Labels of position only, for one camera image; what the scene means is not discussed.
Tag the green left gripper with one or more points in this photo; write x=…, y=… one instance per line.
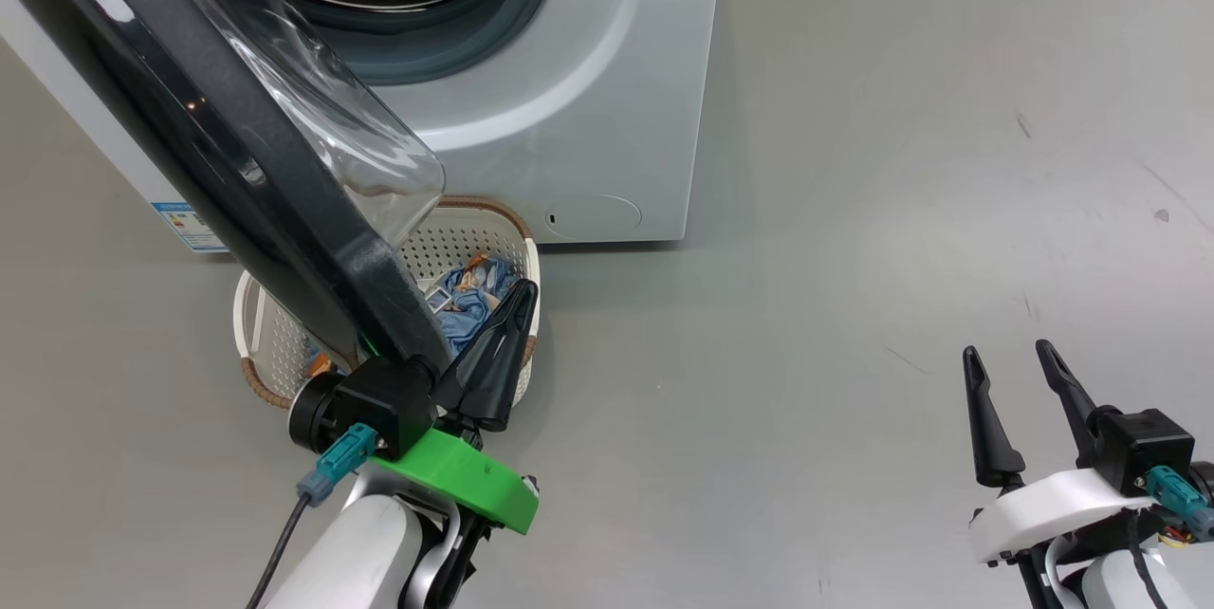
x=474, y=481

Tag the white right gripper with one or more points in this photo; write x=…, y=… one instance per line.
x=1043, y=509

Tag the washing machine glass door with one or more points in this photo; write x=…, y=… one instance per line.
x=190, y=116

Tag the white washing machine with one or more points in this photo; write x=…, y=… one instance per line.
x=569, y=68

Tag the cream perforated laundry basket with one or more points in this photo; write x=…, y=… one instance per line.
x=474, y=230

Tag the blue energy label sticker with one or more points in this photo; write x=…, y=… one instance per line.
x=190, y=228

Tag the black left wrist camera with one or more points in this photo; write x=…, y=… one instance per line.
x=379, y=405

